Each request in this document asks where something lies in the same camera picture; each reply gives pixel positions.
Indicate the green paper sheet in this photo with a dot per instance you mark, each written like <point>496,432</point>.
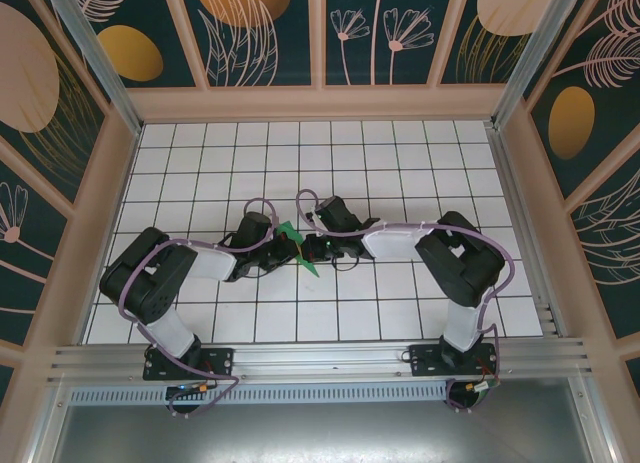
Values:
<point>289,230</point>

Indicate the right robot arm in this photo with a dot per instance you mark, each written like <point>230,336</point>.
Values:
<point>460,263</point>

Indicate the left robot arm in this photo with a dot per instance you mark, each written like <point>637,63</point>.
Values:
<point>145,278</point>

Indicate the grey metal panel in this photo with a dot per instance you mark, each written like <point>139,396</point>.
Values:
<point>320,433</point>

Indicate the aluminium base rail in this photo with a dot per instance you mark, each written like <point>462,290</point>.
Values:
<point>320,355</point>

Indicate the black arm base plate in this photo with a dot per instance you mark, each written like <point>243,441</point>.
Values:
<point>220,363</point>
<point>425,360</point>

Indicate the aluminium side rail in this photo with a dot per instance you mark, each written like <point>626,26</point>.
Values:
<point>517,208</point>

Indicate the aluminium frame post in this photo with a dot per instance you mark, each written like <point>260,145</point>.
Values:
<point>110,78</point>
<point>530,58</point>

